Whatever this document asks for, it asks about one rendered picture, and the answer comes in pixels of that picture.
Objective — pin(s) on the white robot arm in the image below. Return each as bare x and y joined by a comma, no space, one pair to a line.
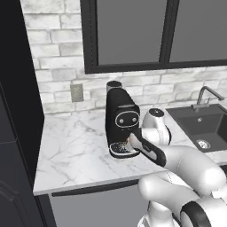
189,168

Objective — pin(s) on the black coffee machine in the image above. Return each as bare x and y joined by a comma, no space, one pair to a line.
118,103

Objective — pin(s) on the white coffee mug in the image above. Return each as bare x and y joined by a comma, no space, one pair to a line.
131,144

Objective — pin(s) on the black framed window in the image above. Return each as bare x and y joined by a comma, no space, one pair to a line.
90,35

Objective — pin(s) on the grey metal tap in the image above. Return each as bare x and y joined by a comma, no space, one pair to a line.
201,96

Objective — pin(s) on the dark grey sink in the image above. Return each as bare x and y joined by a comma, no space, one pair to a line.
207,124

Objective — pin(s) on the black tall cabinet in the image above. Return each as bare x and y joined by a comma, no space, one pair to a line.
17,118

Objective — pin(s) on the grey dishwasher door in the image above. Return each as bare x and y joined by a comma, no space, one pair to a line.
94,209

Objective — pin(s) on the grey wall socket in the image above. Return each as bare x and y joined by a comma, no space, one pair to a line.
76,92

